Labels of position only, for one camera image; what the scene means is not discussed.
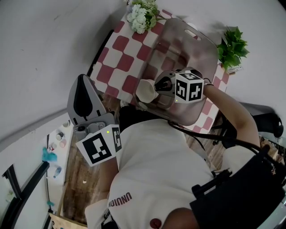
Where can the black window frame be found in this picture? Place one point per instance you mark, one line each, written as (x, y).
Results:
(33, 181)

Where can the person's white shirt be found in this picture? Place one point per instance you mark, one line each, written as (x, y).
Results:
(156, 161)

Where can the person's left forearm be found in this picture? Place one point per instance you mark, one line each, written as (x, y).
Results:
(109, 176)

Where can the red round pendant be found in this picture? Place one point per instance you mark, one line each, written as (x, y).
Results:
(155, 223)

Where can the white flower bouquet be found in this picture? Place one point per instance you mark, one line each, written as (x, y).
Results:
(138, 20)

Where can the black office chair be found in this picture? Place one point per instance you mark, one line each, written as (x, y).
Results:
(266, 120)

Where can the red white small bottle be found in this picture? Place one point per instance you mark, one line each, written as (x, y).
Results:
(53, 146)

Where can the wooden board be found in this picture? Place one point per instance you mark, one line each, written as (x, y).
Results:
(64, 223)

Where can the green leafy plant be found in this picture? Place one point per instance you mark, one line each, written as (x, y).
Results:
(232, 49)

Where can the wooden stick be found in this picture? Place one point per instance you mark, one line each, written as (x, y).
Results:
(60, 201)

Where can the white round container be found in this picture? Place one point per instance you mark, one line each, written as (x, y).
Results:
(192, 25)

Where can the person's black trousers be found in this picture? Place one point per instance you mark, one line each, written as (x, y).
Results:
(129, 118)

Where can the translucent grey plastic tub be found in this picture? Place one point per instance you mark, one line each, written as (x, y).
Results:
(196, 51)

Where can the blue cloth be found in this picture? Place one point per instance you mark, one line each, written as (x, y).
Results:
(50, 156)

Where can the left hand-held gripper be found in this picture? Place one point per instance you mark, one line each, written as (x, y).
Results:
(96, 147)

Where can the person's right forearm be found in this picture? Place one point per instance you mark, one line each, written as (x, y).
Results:
(234, 111)

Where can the clear plastic bottle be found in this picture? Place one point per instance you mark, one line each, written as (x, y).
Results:
(57, 172)

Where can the black shoulder pack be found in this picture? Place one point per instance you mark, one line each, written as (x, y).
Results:
(241, 196)

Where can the red white checkered tablecloth table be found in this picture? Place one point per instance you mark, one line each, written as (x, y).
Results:
(118, 64)

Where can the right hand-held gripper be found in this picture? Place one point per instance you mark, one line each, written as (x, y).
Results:
(190, 87)

